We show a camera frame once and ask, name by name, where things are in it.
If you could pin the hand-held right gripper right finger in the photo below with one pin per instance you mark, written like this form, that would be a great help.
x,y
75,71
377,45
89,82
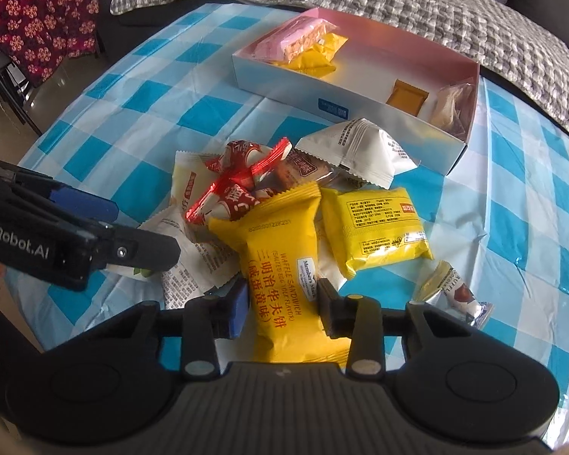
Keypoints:
x,y
328,313

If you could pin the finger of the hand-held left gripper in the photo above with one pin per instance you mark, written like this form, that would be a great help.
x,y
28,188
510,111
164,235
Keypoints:
x,y
80,201
147,251

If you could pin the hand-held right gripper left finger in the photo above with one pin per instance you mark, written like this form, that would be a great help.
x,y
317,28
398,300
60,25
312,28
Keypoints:
x,y
236,313

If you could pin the white printed snack packet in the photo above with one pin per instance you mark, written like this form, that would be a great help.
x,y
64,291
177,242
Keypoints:
x,y
194,275

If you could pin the long yellow waffle packet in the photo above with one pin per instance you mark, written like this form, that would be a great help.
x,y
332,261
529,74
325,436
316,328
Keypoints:
x,y
275,246

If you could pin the square yellow biscuit packet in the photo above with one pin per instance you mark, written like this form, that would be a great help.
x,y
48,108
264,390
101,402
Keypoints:
x,y
374,230

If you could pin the small chocolate truffle packet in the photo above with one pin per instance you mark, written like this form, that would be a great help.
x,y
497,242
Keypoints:
x,y
455,291

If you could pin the white pink cardboard box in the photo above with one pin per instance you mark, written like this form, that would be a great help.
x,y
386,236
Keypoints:
x,y
284,83

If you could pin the white packet green print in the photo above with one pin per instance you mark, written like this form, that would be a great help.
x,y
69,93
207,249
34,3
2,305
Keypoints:
x,y
132,273

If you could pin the cream snack packet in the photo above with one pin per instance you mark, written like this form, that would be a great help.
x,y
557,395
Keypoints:
x,y
194,175

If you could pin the black metal rack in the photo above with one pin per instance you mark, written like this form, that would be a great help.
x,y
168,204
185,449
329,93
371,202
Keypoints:
x,y
9,80

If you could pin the brown biscuit packet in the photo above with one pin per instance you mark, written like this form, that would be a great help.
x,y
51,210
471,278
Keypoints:
x,y
298,168

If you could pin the white triangular snack packet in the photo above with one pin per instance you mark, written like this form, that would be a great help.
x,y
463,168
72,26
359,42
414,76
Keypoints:
x,y
360,149

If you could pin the dark red floral cloth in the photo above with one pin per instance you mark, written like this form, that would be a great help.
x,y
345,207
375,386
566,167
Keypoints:
x,y
38,14

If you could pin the blue white checked tablecloth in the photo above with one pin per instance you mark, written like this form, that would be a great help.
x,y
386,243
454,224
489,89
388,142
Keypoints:
x,y
502,199

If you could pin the small orange snack packet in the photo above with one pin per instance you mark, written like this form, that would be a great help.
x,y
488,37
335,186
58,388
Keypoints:
x,y
407,97

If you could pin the clear brown snack packet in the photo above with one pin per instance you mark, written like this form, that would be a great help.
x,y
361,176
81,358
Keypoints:
x,y
453,106

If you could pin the small yellow snack packet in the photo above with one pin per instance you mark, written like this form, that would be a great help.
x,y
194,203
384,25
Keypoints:
x,y
334,45
308,62

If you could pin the pink snack packet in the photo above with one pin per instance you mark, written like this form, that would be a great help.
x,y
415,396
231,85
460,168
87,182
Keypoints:
x,y
289,38

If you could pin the grey checked blanket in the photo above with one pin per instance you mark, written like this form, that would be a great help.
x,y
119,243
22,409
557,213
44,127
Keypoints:
x,y
408,4

